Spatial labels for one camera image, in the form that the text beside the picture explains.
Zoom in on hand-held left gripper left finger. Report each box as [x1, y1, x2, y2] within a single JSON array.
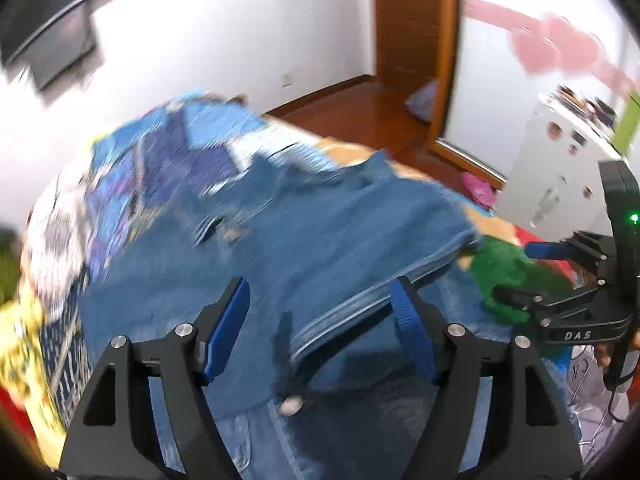
[[59, 276, 251, 480]]

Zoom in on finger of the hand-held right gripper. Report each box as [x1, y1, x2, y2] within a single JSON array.
[[524, 231, 612, 275], [492, 282, 608, 325]]

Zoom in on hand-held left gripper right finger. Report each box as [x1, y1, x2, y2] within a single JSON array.
[[390, 276, 585, 480]]

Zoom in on blue denim jeans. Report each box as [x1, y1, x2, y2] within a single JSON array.
[[80, 149, 583, 480]]

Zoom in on person's right hand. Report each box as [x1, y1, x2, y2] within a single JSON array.
[[594, 327, 640, 370]]

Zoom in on white cabinet with stickers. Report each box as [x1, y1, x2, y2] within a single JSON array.
[[492, 87, 631, 246]]

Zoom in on pink cloth on floor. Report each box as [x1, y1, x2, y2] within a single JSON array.
[[461, 171, 497, 210]]

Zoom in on person's white printed clothing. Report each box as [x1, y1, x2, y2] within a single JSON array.
[[565, 345, 640, 466]]

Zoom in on lime green panel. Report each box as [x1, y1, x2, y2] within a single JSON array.
[[612, 87, 640, 153]]

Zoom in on colourful printed blanket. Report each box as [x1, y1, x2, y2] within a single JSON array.
[[0, 89, 593, 467]]

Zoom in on pale purple cloth bundle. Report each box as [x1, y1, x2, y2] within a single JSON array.
[[404, 79, 440, 123]]

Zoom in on green plant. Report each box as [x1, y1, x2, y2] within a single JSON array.
[[0, 227, 23, 306]]

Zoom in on brown wooden door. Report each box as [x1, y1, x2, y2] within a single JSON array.
[[374, 0, 507, 191]]

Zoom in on thin white cable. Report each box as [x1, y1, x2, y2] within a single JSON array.
[[580, 347, 628, 461]]

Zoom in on pink wall decoration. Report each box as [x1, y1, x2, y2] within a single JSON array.
[[462, 0, 640, 93]]

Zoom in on black wall television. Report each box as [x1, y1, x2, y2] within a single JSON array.
[[0, 0, 117, 92]]

